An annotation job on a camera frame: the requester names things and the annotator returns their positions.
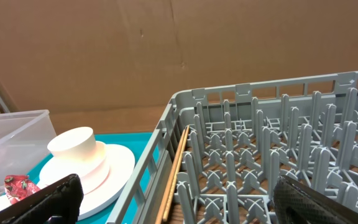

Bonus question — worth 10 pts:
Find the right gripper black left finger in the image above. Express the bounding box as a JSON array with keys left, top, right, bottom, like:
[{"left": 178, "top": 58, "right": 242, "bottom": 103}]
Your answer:
[{"left": 0, "top": 174, "right": 84, "bottom": 224}]

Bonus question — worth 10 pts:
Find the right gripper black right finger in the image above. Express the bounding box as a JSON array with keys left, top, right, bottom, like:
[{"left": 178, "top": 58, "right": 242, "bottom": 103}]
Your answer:
[{"left": 273, "top": 175, "right": 358, "bottom": 224}]

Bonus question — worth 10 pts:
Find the red snack wrapper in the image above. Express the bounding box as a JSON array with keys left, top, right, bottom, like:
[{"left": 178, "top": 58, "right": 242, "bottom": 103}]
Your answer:
[{"left": 4, "top": 175, "right": 40, "bottom": 204}]

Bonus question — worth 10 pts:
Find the small pink plate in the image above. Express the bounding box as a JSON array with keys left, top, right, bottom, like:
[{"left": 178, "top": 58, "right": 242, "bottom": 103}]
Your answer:
[{"left": 39, "top": 141, "right": 109, "bottom": 194}]

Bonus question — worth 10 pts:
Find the white cup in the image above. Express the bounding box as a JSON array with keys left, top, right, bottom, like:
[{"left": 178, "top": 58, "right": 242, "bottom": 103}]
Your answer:
[{"left": 47, "top": 126, "right": 97, "bottom": 165}]

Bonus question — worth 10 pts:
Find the large white plate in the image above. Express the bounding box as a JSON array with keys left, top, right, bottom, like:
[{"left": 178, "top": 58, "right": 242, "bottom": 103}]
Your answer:
[{"left": 37, "top": 144, "right": 135, "bottom": 220}]

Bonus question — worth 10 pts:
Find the clear plastic bin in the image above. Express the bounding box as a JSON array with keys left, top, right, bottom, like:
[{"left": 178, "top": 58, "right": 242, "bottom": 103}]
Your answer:
[{"left": 0, "top": 110, "right": 57, "bottom": 195}]

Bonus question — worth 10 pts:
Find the grey dish rack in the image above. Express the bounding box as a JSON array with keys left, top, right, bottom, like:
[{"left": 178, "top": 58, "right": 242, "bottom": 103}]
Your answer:
[{"left": 108, "top": 72, "right": 358, "bottom": 223}]

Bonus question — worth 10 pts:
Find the teal plastic tray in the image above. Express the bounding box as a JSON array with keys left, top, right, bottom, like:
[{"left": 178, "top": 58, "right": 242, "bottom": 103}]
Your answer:
[{"left": 28, "top": 133, "right": 152, "bottom": 224}]

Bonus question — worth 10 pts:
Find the wooden chopstick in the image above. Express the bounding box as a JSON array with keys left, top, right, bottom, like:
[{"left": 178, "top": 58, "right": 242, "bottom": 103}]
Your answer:
[
  {"left": 162, "top": 125, "right": 191, "bottom": 222},
  {"left": 155, "top": 125, "right": 188, "bottom": 224}
]

